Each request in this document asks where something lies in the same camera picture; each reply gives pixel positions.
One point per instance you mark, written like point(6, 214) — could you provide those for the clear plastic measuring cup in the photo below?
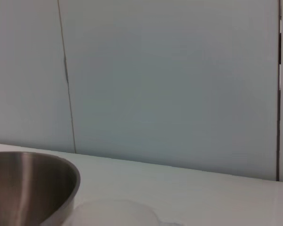
point(122, 212)

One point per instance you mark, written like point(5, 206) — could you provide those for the stainless steel mixing bowl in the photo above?
point(26, 186)

